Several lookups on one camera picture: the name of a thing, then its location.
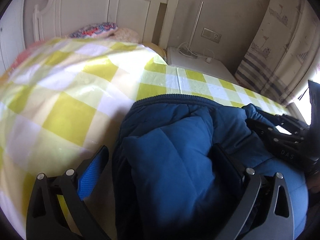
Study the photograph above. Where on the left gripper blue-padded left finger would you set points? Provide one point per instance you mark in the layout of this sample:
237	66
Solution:
57	209

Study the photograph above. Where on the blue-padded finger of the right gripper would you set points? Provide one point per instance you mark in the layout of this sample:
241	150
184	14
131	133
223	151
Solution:
270	136

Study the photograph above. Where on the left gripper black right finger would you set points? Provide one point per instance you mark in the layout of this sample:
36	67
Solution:
261	205

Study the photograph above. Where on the blue quilted puffer jacket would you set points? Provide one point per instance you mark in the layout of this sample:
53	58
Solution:
165	184

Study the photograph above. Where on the nautical print curtain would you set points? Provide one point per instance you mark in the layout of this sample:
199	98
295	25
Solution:
283	51

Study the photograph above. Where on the white bedside table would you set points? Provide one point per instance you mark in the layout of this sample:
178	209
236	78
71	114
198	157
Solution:
214	68

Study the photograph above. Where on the yellow white checkered quilt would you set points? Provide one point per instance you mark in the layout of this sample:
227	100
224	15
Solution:
69	97

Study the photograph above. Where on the white slim desk lamp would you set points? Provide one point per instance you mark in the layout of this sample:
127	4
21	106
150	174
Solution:
185	48

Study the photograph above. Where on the yellow pillow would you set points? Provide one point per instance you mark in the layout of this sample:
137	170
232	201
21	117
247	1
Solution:
161	52

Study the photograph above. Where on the pink orange floral sheet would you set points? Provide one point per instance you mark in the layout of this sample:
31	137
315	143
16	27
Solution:
26	53

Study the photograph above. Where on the white wardrobe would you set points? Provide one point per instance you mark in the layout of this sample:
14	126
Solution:
12	36

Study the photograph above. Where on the beige floral pillow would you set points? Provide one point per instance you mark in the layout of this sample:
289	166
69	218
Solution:
125	35

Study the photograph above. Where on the colourful patterned pillow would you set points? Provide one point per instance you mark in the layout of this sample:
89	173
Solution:
97	30

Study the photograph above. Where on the white wooden headboard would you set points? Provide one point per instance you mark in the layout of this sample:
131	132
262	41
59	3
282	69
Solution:
151	19

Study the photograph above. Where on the white charger with cable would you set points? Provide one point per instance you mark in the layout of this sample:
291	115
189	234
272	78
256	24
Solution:
207	54

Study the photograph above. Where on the beige wall socket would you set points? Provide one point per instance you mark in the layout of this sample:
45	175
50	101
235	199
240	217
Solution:
211	35

